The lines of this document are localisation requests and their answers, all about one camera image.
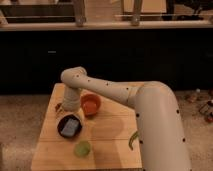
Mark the blue sponge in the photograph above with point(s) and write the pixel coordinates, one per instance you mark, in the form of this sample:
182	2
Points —
70	127

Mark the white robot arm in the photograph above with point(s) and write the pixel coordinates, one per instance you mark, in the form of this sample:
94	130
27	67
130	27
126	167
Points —
162	141

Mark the orange bowl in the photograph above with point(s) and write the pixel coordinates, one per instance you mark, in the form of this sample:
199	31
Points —
90	104

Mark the purple bowl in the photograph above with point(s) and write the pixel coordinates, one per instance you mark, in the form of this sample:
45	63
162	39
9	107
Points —
64	120

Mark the wooden table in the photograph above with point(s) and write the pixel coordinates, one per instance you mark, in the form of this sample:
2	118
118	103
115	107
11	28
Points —
108	134

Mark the dark grape bunch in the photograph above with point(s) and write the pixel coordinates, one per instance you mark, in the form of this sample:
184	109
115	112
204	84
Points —
58	107

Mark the green chili pepper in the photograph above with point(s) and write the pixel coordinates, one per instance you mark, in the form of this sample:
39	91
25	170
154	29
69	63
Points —
132	139

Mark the green cup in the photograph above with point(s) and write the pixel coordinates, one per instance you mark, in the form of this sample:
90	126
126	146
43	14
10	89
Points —
82	149

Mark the dark counter cabinet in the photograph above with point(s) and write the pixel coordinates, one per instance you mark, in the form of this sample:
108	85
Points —
32	56

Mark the metal post right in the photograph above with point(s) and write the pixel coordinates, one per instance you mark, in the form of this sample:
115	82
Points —
137	6

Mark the metal post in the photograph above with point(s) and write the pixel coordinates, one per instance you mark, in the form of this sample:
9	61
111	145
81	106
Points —
137	6
79	11

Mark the metal post left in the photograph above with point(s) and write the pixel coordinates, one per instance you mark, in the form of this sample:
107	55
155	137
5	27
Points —
79	11

